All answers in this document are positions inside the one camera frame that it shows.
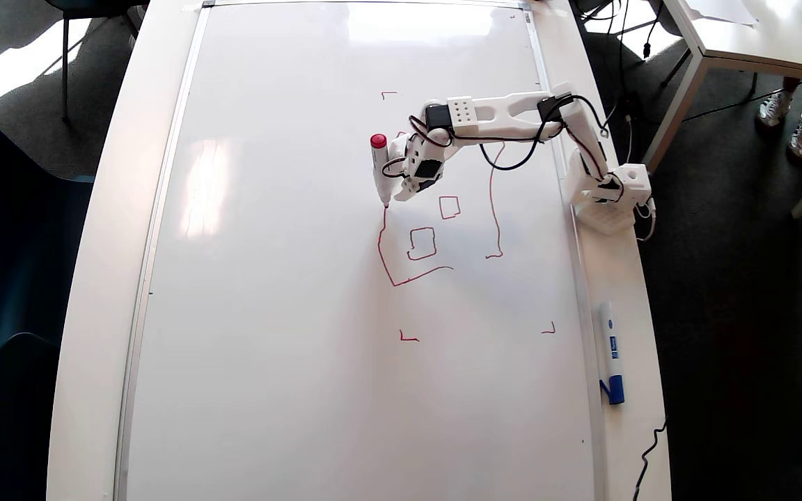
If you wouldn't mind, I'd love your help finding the white side table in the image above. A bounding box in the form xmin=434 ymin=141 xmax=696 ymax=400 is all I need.
xmin=641 ymin=0 xmax=802 ymax=220

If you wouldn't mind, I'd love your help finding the dark blue chair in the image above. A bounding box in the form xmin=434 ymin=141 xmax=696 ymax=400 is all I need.
xmin=0 ymin=94 xmax=95 ymax=380
xmin=0 ymin=333 xmax=61 ymax=501

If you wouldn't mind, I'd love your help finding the blue whiteboard marker pen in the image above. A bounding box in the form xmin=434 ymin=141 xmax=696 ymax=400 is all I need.
xmin=597 ymin=301 xmax=626 ymax=406

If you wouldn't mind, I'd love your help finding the red whiteboard marker pen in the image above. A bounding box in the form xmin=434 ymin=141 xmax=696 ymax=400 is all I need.
xmin=370 ymin=134 xmax=392 ymax=208

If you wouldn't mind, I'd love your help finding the black floor cable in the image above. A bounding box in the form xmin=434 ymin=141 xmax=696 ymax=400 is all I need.
xmin=683 ymin=83 xmax=802 ymax=122

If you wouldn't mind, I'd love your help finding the large whiteboard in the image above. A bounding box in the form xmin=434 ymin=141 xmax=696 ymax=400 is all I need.
xmin=114 ymin=0 xmax=607 ymax=501

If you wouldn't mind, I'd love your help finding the white cable at base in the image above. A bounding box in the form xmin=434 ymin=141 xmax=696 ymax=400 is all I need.
xmin=634 ymin=198 xmax=657 ymax=242

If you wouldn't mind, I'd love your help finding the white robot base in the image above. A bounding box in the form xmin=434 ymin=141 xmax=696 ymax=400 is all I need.
xmin=567 ymin=164 xmax=652 ymax=234

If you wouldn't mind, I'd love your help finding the black cable with plug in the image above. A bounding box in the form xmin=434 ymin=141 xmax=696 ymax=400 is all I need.
xmin=641 ymin=0 xmax=663 ymax=60

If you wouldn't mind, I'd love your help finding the black cable on table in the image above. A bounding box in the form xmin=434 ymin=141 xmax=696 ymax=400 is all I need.
xmin=632 ymin=416 xmax=668 ymax=501

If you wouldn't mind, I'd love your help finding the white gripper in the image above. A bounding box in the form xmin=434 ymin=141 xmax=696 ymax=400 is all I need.
xmin=387 ymin=130 xmax=450 ymax=202

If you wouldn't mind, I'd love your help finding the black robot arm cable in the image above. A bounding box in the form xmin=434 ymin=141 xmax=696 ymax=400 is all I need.
xmin=382 ymin=94 xmax=626 ymax=202

